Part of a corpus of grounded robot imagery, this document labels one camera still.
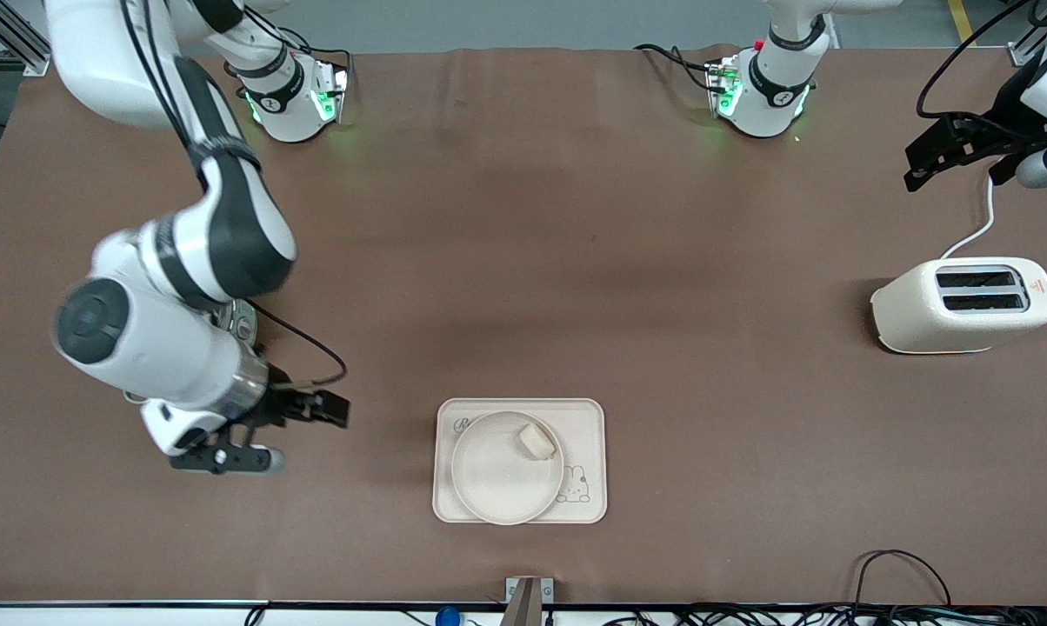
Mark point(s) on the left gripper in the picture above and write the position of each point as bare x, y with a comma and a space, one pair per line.
1003, 127

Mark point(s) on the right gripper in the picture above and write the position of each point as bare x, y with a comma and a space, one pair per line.
277, 402

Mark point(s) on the cream round plate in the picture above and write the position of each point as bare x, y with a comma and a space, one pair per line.
497, 478

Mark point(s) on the pale bread bun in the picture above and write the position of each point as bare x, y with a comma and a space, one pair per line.
536, 441

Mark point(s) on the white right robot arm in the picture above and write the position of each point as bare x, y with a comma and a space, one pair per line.
158, 348

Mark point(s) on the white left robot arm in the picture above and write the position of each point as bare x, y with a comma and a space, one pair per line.
776, 96

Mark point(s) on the cream rabbit print tray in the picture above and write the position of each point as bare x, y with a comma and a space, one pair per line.
586, 426

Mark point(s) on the stainless steel cooking pot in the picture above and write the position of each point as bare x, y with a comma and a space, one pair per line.
243, 323

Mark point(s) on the cream two-slot toaster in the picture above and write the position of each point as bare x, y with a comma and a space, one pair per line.
923, 317

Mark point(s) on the blue round knob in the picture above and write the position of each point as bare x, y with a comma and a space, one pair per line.
447, 617

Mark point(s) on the brown table mat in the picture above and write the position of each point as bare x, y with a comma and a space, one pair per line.
663, 304

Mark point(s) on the aluminium frame post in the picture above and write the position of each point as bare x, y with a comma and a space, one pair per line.
6, 30
1021, 56

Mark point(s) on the metal table bracket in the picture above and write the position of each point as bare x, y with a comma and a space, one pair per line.
528, 604

